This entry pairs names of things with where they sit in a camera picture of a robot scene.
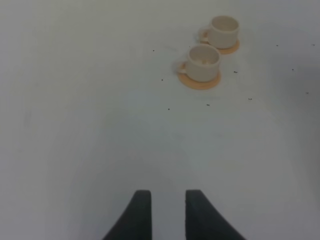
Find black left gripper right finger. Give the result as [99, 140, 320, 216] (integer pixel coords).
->
[185, 190, 244, 240]

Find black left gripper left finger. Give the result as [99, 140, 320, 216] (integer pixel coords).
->
[103, 190, 152, 240]

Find far orange coaster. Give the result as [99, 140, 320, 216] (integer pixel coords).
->
[200, 38, 240, 55]

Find white teacup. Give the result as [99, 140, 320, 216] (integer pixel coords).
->
[177, 44, 222, 83]
[199, 15, 240, 50]

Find near orange coaster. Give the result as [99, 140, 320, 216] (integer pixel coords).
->
[177, 71, 221, 90]

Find orange coaster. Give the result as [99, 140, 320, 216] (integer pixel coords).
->
[200, 38, 240, 55]
[177, 71, 221, 90]

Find near white teacup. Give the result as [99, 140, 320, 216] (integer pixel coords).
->
[177, 44, 222, 83]

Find far white teacup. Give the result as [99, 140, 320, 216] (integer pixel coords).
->
[199, 15, 240, 50]

